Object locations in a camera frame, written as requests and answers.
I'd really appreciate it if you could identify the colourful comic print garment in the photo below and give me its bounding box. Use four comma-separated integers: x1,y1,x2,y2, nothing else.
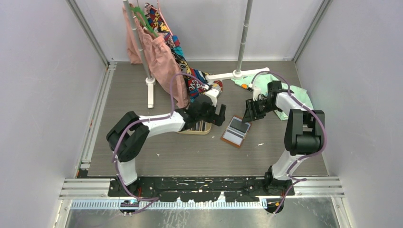
144,2,223,103

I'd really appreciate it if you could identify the beige oval card tray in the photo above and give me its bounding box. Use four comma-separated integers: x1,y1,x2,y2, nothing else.
178,121,212,135

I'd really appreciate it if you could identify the brown leather card holder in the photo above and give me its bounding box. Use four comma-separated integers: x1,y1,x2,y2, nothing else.
221,115,251,148

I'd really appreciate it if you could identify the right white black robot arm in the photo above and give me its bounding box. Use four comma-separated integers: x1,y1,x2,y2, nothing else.
242,81,325,195

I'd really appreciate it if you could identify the dark credit card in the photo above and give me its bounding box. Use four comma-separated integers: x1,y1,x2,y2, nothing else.
230,117,250,133

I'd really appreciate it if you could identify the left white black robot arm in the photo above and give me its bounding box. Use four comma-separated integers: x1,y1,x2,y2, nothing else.
106,95,226,196

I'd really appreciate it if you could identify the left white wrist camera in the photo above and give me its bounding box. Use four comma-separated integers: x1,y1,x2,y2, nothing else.
205,88,221,107

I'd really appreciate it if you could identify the right white rack stand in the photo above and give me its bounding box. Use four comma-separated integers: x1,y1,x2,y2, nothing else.
206,0,269,82

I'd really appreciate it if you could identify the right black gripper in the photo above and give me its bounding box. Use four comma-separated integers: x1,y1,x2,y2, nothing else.
242,97,279,124

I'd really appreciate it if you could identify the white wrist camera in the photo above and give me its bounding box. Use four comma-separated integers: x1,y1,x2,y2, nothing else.
251,85,261,101
205,88,221,107

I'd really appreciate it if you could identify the white rack stand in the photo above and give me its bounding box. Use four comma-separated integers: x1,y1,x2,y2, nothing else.
123,0,156,109
206,0,269,82

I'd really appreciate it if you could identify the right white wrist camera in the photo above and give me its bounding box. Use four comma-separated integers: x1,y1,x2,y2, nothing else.
251,85,261,101

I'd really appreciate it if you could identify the pink hanging garment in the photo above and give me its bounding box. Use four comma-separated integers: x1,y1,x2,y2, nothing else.
134,18,190,108

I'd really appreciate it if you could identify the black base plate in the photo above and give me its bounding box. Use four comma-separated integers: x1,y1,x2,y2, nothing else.
108,174,295,212

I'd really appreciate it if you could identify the green clothes hanger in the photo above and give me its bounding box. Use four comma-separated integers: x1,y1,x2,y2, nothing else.
130,6,158,38

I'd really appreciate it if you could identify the left white rack stand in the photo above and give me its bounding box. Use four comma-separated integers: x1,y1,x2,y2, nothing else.
123,0,156,109

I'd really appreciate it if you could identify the mint green garment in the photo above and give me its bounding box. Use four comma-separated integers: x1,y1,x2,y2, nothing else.
232,74,313,121

